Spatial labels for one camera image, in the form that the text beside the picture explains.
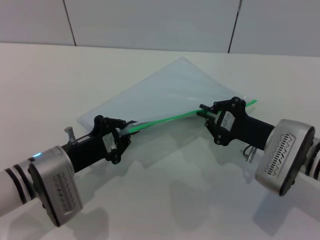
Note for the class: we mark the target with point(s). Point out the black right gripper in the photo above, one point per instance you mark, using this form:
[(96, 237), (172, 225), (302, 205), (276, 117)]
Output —
[(247, 130)]

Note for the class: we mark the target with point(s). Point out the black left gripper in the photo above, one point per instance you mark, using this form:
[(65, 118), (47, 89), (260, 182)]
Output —
[(87, 150)]

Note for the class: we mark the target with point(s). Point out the clear green-zip document bag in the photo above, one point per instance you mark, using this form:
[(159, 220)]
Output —
[(175, 85)]

